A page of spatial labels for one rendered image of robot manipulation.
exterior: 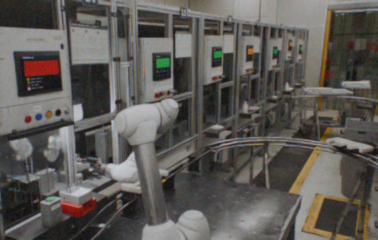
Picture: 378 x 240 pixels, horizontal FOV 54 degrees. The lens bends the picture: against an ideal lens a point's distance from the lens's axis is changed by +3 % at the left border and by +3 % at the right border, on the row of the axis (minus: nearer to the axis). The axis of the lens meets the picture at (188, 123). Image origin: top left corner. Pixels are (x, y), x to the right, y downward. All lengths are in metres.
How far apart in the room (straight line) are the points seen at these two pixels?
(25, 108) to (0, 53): 0.27
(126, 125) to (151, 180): 0.28
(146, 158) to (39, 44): 0.74
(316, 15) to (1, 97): 8.90
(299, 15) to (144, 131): 8.71
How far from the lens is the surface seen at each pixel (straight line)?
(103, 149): 2.60
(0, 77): 1.79
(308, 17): 10.06
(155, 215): 1.70
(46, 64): 1.91
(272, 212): 2.55
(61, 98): 2.01
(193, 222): 1.81
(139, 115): 1.63
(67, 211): 2.03
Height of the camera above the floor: 1.79
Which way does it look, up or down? 13 degrees down
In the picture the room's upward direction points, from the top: straight up
